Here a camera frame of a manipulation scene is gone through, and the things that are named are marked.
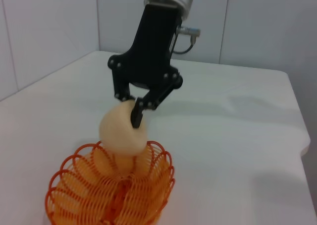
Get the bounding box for orange plastic wire-loop basket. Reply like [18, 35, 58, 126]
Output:
[45, 140, 175, 225]

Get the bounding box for pale beige bread roll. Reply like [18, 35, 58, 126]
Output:
[99, 100, 149, 158]

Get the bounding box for black cable with metal connector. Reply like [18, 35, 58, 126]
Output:
[172, 25, 202, 55]

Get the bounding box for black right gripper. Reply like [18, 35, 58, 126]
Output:
[107, 3, 184, 129]

